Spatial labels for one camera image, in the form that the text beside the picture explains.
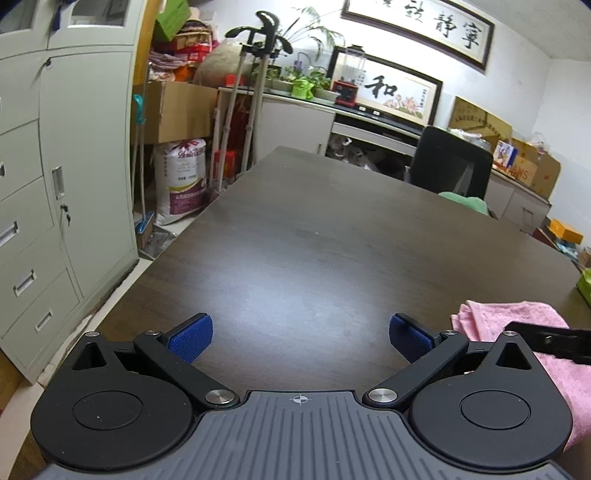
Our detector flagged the small colourful picture box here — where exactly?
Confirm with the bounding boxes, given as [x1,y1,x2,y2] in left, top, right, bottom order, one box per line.
[493,140,517,168]

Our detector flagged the black office chair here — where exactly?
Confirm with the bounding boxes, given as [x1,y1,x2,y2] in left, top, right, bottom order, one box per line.
[409,126,495,215]

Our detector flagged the green cloth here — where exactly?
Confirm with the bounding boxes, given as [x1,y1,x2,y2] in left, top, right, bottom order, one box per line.
[438,191,489,216]

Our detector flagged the green plastic bag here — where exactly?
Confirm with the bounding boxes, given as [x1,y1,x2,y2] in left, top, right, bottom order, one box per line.
[575,269,591,308]

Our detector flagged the grey dustpan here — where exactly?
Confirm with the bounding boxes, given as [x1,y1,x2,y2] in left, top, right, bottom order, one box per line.
[137,230,177,260]

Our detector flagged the pink towel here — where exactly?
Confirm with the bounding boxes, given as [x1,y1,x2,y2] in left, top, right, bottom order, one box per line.
[451,300,591,455]

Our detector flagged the tall palm plant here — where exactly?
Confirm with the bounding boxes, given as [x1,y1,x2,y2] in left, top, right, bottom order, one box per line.
[286,6,345,70]

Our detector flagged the pile of boxes and cloths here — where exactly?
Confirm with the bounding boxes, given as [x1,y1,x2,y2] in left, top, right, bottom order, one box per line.
[148,21,222,84]

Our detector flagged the white printed sack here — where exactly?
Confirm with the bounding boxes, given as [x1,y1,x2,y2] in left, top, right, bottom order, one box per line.
[152,137,209,227]

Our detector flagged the brown engraved wooden board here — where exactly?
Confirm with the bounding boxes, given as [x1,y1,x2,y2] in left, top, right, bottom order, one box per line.
[449,96,513,144]

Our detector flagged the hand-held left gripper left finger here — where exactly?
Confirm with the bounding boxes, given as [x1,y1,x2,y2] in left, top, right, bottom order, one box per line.
[69,313,240,411]

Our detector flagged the broom with teal hook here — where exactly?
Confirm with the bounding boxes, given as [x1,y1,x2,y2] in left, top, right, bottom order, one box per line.
[131,95,155,237]

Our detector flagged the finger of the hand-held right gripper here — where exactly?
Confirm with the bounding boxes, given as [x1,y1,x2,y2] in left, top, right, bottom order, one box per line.
[504,322,591,366]

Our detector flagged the framed flower calligraphy picture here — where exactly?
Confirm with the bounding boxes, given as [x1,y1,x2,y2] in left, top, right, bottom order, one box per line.
[327,46,444,127]

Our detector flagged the green paper bag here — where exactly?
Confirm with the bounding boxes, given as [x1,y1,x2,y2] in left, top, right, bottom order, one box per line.
[154,0,191,40]

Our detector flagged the tan burlap sack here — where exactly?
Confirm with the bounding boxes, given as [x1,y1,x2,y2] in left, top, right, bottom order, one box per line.
[193,39,252,88]

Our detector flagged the brown printed cardboard box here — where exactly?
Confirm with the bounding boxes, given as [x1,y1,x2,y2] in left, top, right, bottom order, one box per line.
[510,138,561,199]

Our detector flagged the red gift boxes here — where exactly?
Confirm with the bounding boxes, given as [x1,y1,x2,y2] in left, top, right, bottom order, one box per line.
[211,150,241,190]

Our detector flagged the grey metal cabinet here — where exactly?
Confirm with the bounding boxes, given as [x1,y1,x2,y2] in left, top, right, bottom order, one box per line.
[0,0,153,384]

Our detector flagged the pair of crutches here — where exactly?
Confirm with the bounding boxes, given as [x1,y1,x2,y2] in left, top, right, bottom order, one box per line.
[210,10,294,192]

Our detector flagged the long framed calligraphy scroll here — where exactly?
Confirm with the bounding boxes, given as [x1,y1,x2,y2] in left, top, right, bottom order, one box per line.
[341,0,496,71]

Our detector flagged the red blender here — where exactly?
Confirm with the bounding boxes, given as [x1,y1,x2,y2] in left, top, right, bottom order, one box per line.
[333,44,367,108]

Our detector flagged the white counter cabinet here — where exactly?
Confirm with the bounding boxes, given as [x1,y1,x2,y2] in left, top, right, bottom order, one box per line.
[218,87,552,234]

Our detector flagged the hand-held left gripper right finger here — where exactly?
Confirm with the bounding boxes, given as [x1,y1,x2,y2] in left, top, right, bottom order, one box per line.
[362,313,536,411]

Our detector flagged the orange flat box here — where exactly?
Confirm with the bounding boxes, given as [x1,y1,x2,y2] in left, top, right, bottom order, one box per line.
[548,219,584,244]

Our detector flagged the large open cardboard box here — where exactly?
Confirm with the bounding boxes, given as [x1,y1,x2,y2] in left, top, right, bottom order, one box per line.
[134,80,219,145]

